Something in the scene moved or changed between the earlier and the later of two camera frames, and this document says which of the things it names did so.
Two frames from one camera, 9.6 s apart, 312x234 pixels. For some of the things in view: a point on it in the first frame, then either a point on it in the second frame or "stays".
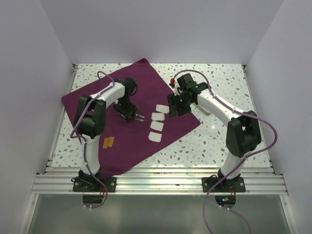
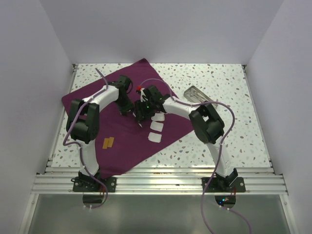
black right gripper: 173,101 to 142,114
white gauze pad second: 159,116 stays
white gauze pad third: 157,126 stays
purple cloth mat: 139,119 stays
